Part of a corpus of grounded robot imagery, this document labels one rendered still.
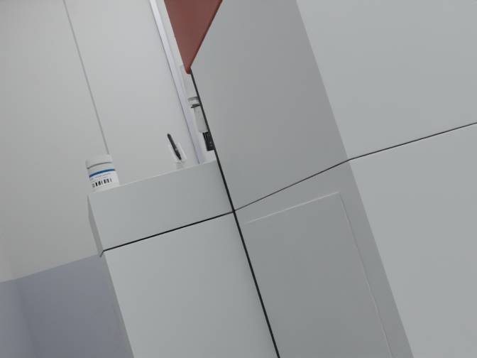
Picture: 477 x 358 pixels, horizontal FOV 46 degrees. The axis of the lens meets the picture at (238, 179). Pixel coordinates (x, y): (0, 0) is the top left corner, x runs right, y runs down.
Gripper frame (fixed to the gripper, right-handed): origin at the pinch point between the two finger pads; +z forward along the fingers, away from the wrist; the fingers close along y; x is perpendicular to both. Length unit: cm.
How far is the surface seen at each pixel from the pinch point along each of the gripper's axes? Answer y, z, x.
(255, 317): -68, 44, 17
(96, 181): -54, 0, 46
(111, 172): -54, -1, 42
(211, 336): -68, 45, 29
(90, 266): 213, 72, 52
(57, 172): 229, 1, 58
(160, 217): -61, 13, 33
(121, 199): -60, 6, 42
